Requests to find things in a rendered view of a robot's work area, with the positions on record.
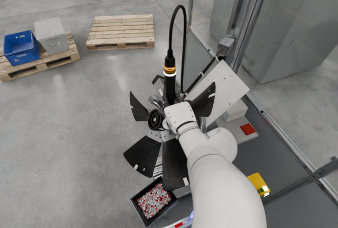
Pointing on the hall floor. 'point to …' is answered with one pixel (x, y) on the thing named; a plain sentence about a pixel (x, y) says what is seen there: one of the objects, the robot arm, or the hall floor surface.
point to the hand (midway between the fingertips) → (170, 97)
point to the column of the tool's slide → (240, 11)
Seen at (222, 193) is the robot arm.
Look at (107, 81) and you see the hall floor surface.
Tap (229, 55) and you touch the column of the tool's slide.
